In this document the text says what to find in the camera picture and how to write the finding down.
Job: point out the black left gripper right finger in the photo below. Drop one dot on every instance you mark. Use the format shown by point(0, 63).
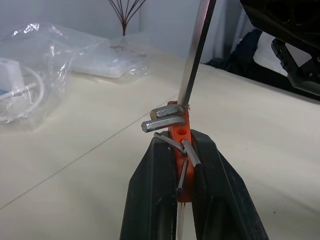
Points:
point(225, 195)

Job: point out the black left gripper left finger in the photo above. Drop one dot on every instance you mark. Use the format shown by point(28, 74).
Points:
point(150, 190)

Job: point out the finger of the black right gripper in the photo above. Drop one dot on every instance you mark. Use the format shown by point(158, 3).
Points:
point(295, 65)
point(277, 17)

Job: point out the orange hex key holder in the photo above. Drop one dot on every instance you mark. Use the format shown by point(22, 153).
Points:
point(185, 180)

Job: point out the long silver hex key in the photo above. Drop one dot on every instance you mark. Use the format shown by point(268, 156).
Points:
point(197, 50)

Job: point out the small silver hex key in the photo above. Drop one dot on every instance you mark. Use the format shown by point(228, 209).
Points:
point(183, 175)

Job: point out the thin silver hex key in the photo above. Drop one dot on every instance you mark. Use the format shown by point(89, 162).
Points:
point(170, 142)

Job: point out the medium silver hex key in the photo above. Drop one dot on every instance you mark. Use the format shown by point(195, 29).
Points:
point(192, 152)

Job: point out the thick silver hex key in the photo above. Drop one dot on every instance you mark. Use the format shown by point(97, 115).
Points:
point(162, 123)

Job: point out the thickest silver hex key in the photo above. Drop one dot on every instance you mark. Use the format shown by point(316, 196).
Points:
point(167, 111)

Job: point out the flat white box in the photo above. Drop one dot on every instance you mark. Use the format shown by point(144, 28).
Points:
point(102, 63)

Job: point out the clear plastic bag with box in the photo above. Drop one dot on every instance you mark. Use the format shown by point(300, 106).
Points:
point(107, 55)

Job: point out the dried brown branch decoration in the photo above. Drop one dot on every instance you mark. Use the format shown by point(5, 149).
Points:
point(124, 15)

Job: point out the white charger block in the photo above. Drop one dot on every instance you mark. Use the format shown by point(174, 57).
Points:
point(8, 75)

